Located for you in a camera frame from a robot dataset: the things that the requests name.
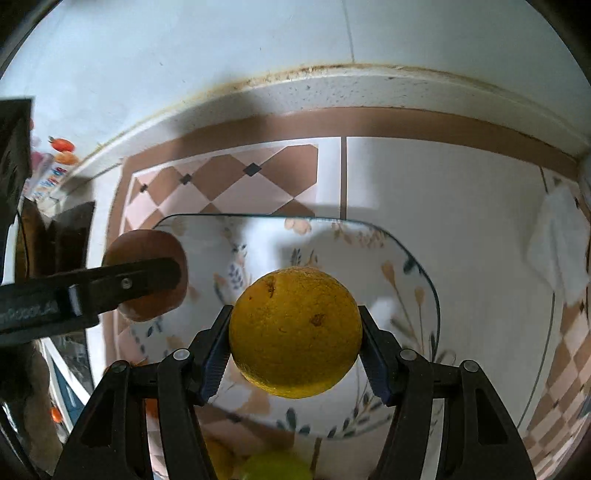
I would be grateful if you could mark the white tissue paper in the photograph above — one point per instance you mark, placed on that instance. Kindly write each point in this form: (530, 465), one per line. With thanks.
(557, 247)

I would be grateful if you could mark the colourful wall sticker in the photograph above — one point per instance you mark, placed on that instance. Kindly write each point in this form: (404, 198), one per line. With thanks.
(50, 169)

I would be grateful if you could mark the floral white plate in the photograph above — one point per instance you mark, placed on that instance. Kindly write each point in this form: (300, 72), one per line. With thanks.
(228, 253)

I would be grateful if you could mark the black stove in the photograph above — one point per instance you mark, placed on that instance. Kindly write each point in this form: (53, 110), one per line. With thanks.
(27, 237)

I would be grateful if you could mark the checkered table mat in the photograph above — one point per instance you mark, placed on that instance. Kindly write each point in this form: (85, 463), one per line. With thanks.
(462, 194)

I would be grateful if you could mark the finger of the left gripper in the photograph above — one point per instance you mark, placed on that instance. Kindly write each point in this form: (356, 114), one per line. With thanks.
(67, 302)

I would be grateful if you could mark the red brown apple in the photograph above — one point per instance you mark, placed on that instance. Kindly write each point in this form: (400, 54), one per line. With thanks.
(139, 245)

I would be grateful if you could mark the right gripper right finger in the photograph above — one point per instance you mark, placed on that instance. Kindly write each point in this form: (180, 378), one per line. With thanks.
(479, 437)

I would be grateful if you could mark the yellow lemon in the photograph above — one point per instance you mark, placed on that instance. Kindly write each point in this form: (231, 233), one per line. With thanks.
(295, 332)

